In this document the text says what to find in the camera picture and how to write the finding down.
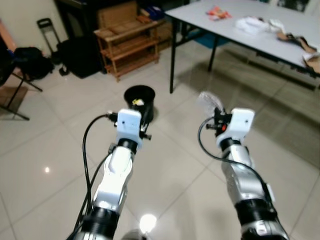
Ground whitish clear plastic wrapper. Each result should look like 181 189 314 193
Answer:
196 91 224 117

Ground black rubbish bin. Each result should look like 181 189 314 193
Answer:
123 85 156 126

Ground blue storage box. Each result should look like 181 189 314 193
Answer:
192 32 228 49

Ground wooden shelf rack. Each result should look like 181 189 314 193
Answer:
94 2 161 82

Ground black suitcase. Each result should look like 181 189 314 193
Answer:
57 37 103 79

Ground crumpled white plastic bag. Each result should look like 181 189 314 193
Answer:
235 16 286 36

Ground grey folding table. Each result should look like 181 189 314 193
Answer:
165 0 320 94

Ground orange snack wrapper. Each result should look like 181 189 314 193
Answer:
206 6 232 21

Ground crumpled white tissue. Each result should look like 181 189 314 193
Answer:
302 50 320 73

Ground brown peel scraps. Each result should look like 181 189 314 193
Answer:
276 32 319 55

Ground black bag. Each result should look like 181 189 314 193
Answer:
14 46 55 81

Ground black cabinet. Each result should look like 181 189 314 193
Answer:
54 0 166 41

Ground black folding chair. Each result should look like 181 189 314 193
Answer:
0 35 43 121

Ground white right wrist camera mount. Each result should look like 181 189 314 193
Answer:
220 108 255 147

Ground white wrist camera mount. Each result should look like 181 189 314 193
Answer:
116 109 143 150
220 108 255 147

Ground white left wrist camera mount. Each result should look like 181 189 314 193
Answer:
116 109 143 150

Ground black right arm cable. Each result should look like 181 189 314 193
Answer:
197 116 273 201

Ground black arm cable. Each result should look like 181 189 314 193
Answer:
197 116 273 201
70 114 117 240

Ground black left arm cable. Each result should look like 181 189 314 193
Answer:
70 114 117 240

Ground black trolley handle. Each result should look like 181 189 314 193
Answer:
36 18 61 56

